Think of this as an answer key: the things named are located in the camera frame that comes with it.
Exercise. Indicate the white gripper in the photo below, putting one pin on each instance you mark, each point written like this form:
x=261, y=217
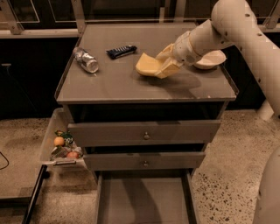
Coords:
x=183, y=49

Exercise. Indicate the yellow sponge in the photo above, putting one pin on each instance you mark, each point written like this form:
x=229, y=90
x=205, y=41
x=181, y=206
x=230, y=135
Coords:
x=148, y=66

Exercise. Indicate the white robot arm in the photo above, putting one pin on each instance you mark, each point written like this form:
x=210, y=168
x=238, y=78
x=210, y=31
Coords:
x=233, y=22

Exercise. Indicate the grey top drawer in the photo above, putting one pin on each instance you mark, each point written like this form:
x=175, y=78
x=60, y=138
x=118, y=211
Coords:
x=91, y=134

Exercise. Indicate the grey drawer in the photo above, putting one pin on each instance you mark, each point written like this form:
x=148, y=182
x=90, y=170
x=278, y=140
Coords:
x=143, y=161
x=91, y=134
x=145, y=197

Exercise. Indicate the grey drawer cabinet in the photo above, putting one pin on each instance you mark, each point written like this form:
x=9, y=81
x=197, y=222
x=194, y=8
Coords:
x=117, y=93

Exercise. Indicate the grey middle drawer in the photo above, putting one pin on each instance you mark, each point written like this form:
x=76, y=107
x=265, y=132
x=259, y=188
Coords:
x=143, y=161

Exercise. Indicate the grey bottom drawer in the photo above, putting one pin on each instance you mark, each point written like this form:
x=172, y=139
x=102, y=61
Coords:
x=145, y=197

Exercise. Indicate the white paper bowl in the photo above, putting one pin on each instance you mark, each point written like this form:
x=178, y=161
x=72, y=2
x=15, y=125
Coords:
x=211, y=60

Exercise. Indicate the dark blue snack bar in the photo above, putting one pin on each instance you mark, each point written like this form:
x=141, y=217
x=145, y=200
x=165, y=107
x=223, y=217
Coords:
x=121, y=51

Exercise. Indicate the green snack bag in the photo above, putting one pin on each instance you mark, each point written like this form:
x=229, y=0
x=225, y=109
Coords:
x=66, y=135

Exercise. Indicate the red apple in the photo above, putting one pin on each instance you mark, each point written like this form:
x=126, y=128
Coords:
x=72, y=154

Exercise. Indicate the orange fruit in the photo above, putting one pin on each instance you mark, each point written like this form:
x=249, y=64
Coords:
x=59, y=141

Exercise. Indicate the clear plastic storage bin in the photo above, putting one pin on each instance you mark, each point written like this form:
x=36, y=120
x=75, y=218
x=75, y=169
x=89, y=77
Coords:
x=59, y=121

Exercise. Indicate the silver foil snack packet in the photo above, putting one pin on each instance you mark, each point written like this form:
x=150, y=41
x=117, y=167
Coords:
x=58, y=152

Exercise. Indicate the black metal bar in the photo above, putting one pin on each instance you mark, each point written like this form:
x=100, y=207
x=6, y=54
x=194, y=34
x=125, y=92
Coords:
x=35, y=193

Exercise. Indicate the metal railing frame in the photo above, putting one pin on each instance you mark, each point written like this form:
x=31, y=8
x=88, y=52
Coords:
x=23, y=19

